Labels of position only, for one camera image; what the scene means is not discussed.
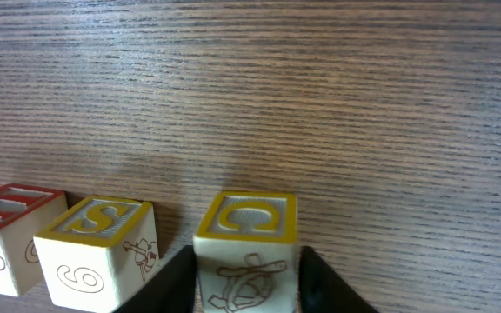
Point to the red-edged block far right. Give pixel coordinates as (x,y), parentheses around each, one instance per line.
(24,210)

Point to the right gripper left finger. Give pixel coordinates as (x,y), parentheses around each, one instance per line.
(171,290)

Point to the yellow letter S block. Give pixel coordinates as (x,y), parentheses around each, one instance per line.
(99,253)

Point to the yellow letter C block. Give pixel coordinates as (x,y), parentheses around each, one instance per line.
(246,250)

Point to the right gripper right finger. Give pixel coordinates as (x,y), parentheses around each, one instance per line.
(323,290)

